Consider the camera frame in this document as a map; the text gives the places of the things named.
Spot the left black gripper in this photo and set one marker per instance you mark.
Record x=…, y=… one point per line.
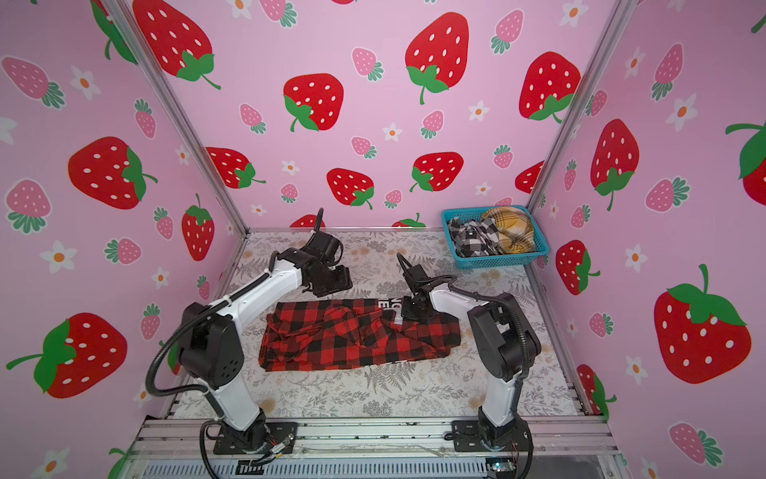
x=344, y=281

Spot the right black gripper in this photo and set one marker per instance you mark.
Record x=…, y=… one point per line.
x=407, y=312

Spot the red black plaid shirt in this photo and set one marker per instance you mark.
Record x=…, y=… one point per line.
x=351, y=333

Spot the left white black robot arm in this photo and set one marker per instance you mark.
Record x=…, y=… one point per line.
x=211, y=350

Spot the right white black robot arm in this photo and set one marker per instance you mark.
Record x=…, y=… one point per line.
x=506, y=342

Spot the black white plaid shirt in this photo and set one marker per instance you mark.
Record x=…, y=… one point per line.
x=475, y=238

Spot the yellow plaid shirt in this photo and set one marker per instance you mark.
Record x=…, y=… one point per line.
x=515, y=229

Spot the teal plastic basket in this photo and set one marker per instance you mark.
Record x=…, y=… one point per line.
x=543, y=248

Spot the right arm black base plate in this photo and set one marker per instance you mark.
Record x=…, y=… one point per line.
x=483, y=436

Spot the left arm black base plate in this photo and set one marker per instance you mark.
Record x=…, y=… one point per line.
x=260, y=439

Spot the aluminium rail frame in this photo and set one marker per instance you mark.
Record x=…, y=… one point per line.
x=437, y=447

